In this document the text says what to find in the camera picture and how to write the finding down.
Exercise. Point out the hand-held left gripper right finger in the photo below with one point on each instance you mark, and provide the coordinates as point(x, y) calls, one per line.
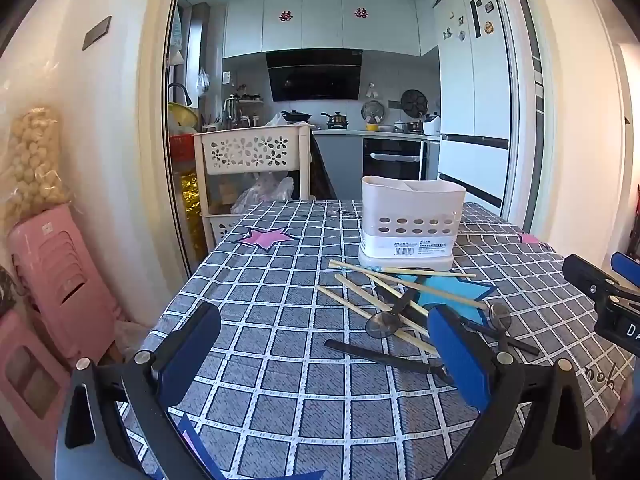
point(460, 355)

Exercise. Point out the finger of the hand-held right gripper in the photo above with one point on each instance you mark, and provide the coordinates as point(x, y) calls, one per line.
point(627, 267)
point(587, 275)

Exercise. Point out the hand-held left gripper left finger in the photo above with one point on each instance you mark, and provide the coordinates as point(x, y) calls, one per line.
point(192, 345)

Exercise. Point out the white plastic utensil holder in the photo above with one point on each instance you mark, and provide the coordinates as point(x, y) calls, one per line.
point(410, 220)

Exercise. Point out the small pink paper star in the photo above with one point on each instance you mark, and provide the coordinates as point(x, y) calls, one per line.
point(527, 238)

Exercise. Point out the blue paper star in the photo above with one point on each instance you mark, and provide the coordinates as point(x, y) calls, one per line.
point(450, 285)

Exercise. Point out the dark translucent spoon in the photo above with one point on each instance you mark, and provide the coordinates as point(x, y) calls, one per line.
point(382, 325)

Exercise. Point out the grey checked tablecloth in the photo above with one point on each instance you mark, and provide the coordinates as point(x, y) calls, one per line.
point(280, 310)

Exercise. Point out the large pink paper star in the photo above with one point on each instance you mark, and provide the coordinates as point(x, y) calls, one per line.
point(262, 237)

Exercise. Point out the gold foil package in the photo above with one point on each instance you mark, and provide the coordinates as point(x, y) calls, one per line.
point(192, 210)

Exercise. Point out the pink plastic stool stack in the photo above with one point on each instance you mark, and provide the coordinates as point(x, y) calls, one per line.
point(55, 270)

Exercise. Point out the clear plastic bag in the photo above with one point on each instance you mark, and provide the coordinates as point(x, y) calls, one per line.
point(265, 192)

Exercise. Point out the red bag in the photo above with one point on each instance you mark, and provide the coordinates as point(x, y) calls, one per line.
point(181, 147)

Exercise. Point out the cream plastic storage trolley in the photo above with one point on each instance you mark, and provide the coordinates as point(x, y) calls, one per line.
point(250, 150)

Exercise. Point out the black built-in oven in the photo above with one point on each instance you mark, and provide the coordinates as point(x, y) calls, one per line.
point(392, 160)

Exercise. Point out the white rice cooker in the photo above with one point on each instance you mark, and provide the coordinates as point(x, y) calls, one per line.
point(432, 125)

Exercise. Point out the white refrigerator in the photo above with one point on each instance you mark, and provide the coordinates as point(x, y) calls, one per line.
point(472, 90)

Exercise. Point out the yellow bowl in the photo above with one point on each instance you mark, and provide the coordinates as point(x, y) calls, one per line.
point(181, 114)

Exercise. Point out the bag of puffed snacks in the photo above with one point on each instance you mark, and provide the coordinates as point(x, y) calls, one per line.
point(32, 160)

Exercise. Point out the hanging round black pan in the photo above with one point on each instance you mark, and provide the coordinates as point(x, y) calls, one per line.
point(415, 101)

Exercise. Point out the black wok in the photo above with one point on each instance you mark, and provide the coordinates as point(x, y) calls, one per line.
point(296, 116)

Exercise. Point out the curved kitchen faucet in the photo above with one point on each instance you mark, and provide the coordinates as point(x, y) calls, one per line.
point(181, 91)

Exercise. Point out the metal cooking pot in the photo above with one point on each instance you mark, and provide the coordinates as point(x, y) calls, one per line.
point(336, 120)

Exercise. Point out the black range hood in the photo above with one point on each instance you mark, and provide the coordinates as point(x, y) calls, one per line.
point(315, 77)

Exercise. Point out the red cabinet decal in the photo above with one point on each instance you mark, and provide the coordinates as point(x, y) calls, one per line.
point(285, 16)

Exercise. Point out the white upper kitchen cabinets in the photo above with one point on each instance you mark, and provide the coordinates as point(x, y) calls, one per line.
point(320, 25)

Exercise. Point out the dark wall switch panel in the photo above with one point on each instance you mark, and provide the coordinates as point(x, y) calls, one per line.
point(97, 32)

